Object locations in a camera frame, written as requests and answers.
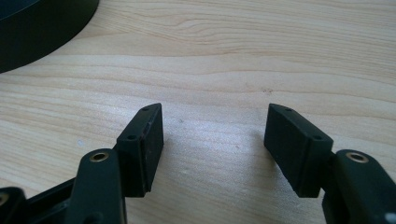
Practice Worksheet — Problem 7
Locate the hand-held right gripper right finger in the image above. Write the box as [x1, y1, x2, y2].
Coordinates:
[263, 103, 396, 224]

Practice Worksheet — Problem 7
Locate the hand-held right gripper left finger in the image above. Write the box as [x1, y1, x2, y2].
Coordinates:
[64, 103, 164, 224]

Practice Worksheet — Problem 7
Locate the black round container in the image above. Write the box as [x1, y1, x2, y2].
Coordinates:
[0, 0, 100, 74]

